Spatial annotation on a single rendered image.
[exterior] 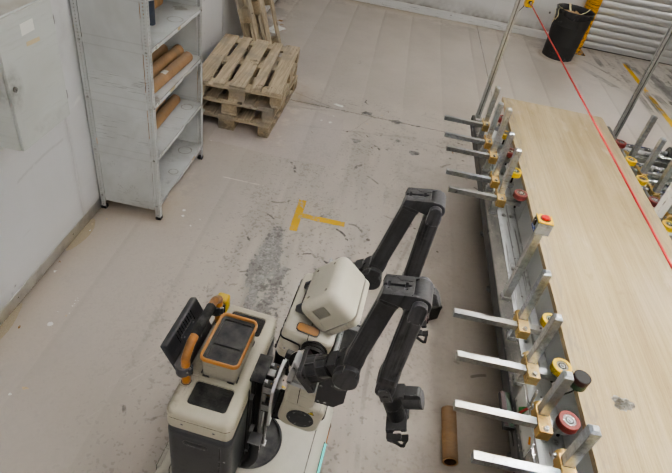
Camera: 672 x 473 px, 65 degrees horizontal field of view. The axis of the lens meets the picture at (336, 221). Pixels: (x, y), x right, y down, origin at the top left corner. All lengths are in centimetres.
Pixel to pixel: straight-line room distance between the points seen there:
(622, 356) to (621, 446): 45
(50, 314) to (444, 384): 231
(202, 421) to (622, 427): 153
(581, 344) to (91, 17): 302
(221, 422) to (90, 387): 126
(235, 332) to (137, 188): 202
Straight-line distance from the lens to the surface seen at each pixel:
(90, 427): 299
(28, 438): 304
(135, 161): 378
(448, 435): 301
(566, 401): 256
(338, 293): 160
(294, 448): 255
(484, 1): 953
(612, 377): 249
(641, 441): 235
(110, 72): 353
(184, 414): 202
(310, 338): 169
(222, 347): 204
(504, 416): 218
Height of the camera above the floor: 253
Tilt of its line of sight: 38 degrees down
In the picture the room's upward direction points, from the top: 11 degrees clockwise
